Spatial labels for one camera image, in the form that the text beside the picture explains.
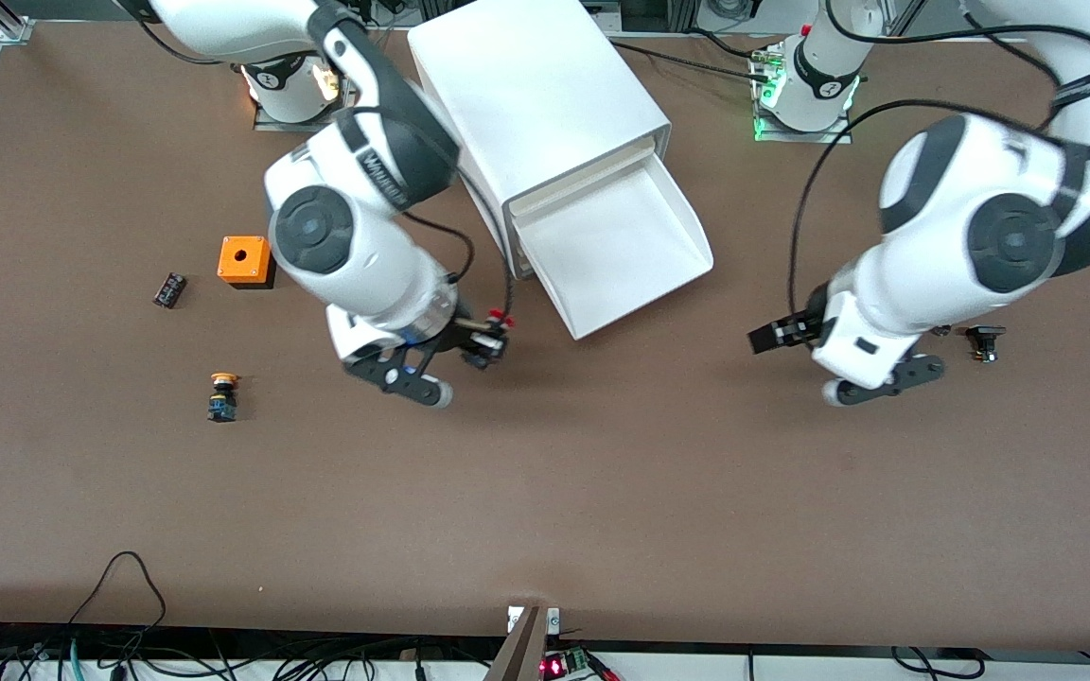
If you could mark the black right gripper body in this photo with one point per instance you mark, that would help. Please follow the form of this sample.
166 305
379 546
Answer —
465 338

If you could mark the red push button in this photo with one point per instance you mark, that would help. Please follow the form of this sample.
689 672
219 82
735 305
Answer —
500 322

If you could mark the white cabinet drawer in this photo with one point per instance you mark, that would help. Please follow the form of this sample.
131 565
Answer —
621 246
545 194

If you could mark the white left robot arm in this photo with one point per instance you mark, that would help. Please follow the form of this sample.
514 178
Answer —
980 227

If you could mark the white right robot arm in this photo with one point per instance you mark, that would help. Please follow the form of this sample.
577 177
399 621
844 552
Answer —
356 236

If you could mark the yellow push button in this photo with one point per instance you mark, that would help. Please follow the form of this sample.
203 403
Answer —
222 397

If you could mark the white drawer cabinet shell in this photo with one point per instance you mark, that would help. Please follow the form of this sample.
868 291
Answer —
526 85

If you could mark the orange box with hole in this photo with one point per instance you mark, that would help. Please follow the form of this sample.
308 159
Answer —
247 260

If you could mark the small black contact block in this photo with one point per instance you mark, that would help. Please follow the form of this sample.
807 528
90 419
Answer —
169 289

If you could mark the circuit board with red light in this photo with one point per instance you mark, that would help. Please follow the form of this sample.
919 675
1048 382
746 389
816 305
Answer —
569 664

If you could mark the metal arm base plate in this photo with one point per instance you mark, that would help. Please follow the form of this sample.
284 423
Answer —
304 123
805 135

